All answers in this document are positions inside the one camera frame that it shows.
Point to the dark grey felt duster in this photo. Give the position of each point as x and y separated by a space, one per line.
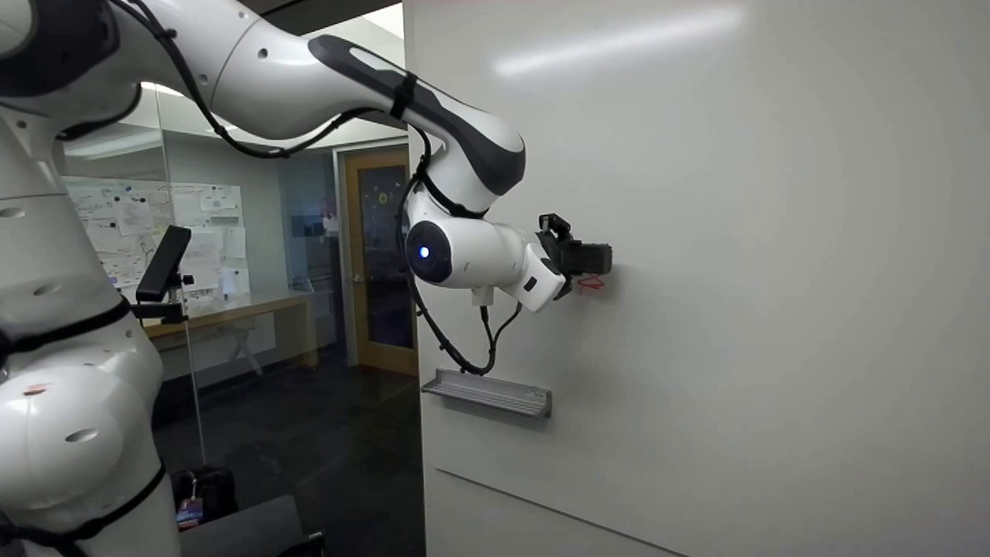
587 257

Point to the red marker writing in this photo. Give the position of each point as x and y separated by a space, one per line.
591 284

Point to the black floor bag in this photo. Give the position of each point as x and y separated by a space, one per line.
201 498

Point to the large white whiteboard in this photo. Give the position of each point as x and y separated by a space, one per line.
792 346

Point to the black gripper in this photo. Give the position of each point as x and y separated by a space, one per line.
560 248

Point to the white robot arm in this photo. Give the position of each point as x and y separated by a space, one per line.
77 461

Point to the wooden desk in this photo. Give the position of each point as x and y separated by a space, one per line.
289 317

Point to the black phone on mount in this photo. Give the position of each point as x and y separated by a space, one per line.
162 272

